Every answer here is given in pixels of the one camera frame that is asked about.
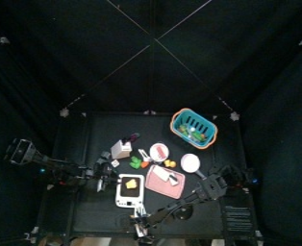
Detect white printed label sticker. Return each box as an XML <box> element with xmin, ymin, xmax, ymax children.
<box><xmin>223</xmin><ymin>205</ymin><xmax>255</xmax><ymax>237</ymax></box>

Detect white toy frying pan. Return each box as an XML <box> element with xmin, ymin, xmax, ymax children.
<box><xmin>181</xmin><ymin>153</ymin><xmax>209</xmax><ymax>181</ymax></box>

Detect beige toy knife block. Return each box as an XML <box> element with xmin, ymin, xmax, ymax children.
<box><xmin>110</xmin><ymin>139</ymin><xmax>134</xmax><ymax>160</ymax></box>

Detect yellow toy squash half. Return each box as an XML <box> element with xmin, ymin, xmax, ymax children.
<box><xmin>124</xmin><ymin>179</ymin><xmax>141</xmax><ymax>190</ymax></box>

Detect purple toy eggplant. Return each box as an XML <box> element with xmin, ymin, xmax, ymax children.
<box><xmin>127</xmin><ymin>133</ymin><xmax>142</xmax><ymax>144</ymax></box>

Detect white plate with pink ham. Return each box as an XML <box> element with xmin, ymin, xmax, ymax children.
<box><xmin>150</xmin><ymin>142</ymin><xmax>171</xmax><ymax>163</ymax></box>

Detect yellow toy fruit piece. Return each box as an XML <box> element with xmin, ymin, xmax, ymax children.
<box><xmin>163</xmin><ymin>159</ymin><xmax>179</xmax><ymax>169</ymax></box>

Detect teal basket with orange rim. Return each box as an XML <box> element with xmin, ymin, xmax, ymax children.
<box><xmin>170</xmin><ymin>108</ymin><xmax>219</xmax><ymax>151</ymax></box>

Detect white toy cleaver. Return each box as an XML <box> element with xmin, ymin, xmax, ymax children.
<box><xmin>151</xmin><ymin>166</ymin><xmax>182</xmax><ymax>187</ymax></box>

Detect green toy vegetable in basket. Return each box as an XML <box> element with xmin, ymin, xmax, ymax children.
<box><xmin>179</xmin><ymin>124</ymin><xmax>210</xmax><ymax>143</ymax></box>

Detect pink cutting board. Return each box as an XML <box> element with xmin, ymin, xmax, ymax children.
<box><xmin>145</xmin><ymin>164</ymin><xmax>187</xmax><ymax>200</ymax></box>

